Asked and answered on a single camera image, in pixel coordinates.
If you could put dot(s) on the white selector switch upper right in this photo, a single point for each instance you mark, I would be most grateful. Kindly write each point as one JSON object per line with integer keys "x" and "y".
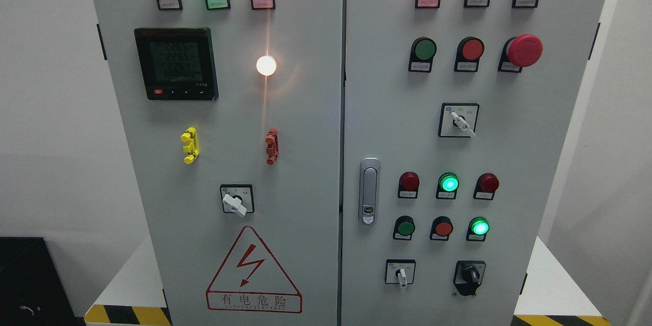
{"x": 458, "y": 120}

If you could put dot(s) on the white platform with hazard stripes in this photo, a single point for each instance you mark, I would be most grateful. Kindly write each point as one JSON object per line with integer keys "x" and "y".
{"x": 549, "y": 297}

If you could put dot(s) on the red high voltage warning sticker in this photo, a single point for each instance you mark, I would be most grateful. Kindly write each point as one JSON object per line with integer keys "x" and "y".
{"x": 251, "y": 279}

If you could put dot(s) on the green push button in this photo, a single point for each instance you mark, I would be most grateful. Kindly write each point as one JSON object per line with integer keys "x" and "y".
{"x": 422, "y": 52}
{"x": 404, "y": 227}

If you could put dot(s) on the dark red indicator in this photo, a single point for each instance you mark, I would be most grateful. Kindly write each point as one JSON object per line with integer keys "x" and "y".
{"x": 408, "y": 185}
{"x": 486, "y": 186}

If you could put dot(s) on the black rotary knob switch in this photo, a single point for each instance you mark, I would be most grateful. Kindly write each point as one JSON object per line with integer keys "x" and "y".
{"x": 468, "y": 276}

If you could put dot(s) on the silver cabinet door handle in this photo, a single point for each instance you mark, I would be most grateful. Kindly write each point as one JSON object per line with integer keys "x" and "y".
{"x": 368, "y": 189}

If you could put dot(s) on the grey right cabinet door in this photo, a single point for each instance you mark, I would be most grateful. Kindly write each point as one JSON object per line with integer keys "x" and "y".
{"x": 394, "y": 114}

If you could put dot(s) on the red push button upper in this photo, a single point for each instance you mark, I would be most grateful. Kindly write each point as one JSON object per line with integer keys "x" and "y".
{"x": 468, "y": 54}

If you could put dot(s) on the green push button lower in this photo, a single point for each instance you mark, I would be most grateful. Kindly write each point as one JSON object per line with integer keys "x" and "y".
{"x": 404, "y": 227}

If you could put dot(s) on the white selector switch left door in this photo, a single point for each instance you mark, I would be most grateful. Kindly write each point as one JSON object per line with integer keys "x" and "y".
{"x": 237, "y": 199}

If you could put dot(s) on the black box lower left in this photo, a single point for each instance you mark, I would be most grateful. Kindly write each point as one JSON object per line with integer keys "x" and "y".
{"x": 31, "y": 291}

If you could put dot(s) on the green lit indicator middle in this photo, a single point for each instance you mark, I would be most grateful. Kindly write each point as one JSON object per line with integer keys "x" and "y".
{"x": 447, "y": 187}

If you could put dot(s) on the red push button lower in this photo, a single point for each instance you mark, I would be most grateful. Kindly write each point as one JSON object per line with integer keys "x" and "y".
{"x": 441, "y": 228}

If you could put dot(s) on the green push button upper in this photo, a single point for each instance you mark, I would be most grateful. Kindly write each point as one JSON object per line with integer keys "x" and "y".
{"x": 422, "y": 52}

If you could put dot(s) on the yellow terminal connector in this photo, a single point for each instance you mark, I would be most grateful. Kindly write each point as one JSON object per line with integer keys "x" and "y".
{"x": 190, "y": 145}

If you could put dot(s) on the red push button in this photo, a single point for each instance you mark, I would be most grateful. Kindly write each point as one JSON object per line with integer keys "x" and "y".
{"x": 441, "y": 228}
{"x": 468, "y": 54}

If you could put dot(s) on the white lit indicator lamp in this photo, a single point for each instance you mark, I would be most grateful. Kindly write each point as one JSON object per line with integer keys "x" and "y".
{"x": 266, "y": 65}

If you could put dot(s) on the red emergency stop mushroom button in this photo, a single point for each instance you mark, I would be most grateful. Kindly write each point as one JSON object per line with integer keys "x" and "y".
{"x": 519, "y": 52}

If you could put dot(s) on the black digital power meter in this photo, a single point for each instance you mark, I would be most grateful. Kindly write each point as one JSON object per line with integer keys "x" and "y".
{"x": 177, "y": 63}

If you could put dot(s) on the grey left cabinet door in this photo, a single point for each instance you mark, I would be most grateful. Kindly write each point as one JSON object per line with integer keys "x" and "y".
{"x": 296, "y": 199}

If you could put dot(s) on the white selector switch lower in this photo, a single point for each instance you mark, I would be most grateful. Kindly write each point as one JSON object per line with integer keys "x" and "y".
{"x": 400, "y": 273}

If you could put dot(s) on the dark red indicator right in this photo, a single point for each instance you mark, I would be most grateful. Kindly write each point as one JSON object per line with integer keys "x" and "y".
{"x": 486, "y": 186}

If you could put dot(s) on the white selector switch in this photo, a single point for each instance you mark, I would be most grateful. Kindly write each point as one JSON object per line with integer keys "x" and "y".
{"x": 400, "y": 273}
{"x": 458, "y": 120}

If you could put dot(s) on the green lit button lower right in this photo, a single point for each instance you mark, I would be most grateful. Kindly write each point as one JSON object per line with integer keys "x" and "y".
{"x": 477, "y": 229}

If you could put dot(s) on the red terminal connector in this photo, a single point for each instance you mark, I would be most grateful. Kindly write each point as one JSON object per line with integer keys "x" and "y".
{"x": 272, "y": 149}

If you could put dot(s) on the grey cabinet door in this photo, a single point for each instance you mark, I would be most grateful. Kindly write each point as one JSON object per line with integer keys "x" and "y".
{"x": 296, "y": 199}
{"x": 394, "y": 114}

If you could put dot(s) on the dark red indicator left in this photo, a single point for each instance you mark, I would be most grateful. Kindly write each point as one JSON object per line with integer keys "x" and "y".
{"x": 408, "y": 185}

